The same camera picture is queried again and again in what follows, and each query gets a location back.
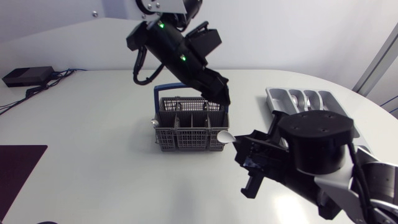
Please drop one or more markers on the grey cutlery tray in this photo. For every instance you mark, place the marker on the grey cutlery tray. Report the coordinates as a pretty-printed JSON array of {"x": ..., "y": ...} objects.
[{"x": 280, "y": 99}]

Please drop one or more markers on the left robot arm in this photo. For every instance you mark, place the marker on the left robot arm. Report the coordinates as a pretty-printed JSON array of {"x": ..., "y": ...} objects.
[{"x": 168, "y": 43}]

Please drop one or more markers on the black power brick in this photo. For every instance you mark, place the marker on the black power brick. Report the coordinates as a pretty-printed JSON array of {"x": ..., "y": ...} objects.
[{"x": 28, "y": 76}]

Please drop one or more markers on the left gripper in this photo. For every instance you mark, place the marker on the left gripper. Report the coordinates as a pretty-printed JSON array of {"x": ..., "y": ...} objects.
[{"x": 214, "y": 85}]

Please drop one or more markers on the grey cutlery basket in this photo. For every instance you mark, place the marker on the grey cutlery basket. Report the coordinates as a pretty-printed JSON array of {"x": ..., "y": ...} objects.
[{"x": 191, "y": 124}]

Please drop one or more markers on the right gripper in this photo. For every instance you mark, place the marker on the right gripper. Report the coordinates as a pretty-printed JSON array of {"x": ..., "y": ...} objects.
[{"x": 276, "y": 161}]

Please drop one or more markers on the dark mat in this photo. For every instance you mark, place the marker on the dark mat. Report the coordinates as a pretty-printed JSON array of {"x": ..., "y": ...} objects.
[{"x": 18, "y": 174}]

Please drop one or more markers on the pale plastic spoon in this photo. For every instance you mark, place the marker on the pale plastic spoon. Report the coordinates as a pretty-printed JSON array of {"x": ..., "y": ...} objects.
[{"x": 225, "y": 137}]

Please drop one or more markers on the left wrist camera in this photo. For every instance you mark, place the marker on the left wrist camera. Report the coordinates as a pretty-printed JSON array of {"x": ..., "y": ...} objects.
[{"x": 203, "y": 42}]

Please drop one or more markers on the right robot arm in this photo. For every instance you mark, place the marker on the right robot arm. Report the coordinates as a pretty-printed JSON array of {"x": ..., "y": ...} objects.
[{"x": 314, "y": 140}]

